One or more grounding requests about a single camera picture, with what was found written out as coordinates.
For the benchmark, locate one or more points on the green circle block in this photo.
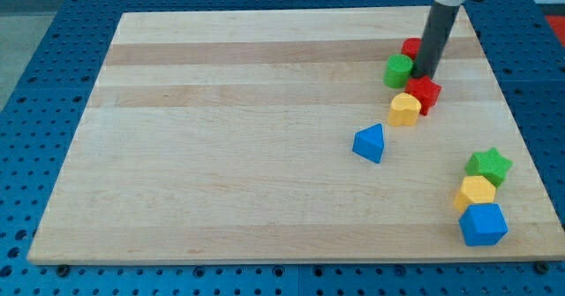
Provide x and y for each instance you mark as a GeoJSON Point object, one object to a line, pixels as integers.
{"type": "Point", "coordinates": [398, 70]}

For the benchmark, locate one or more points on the red circle block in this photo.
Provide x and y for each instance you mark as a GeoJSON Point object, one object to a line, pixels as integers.
{"type": "Point", "coordinates": [411, 47]}

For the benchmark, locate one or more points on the wooden board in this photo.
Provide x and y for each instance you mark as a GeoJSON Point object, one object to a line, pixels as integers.
{"type": "Point", "coordinates": [216, 137]}

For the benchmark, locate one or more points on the blue triangle block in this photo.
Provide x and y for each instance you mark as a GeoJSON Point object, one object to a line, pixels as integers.
{"type": "Point", "coordinates": [369, 143]}

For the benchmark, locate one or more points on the yellow heart block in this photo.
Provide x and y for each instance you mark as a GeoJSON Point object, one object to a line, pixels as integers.
{"type": "Point", "coordinates": [404, 110]}

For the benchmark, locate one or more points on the red star block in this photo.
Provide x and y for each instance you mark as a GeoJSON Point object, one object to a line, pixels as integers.
{"type": "Point", "coordinates": [425, 90]}

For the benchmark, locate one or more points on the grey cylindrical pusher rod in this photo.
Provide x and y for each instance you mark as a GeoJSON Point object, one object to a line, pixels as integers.
{"type": "Point", "coordinates": [440, 21]}

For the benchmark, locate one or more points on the yellow hexagon block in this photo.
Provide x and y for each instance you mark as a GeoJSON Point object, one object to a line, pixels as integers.
{"type": "Point", "coordinates": [474, 190]}

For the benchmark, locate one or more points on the green star block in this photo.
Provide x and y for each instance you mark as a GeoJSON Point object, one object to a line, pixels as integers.
{"type": "Point", "coordinates": [490, 164]}

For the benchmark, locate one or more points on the blue cube block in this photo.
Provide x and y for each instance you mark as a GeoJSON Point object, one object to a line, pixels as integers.
{"type": "Point", "coordinates": [483, 225]}

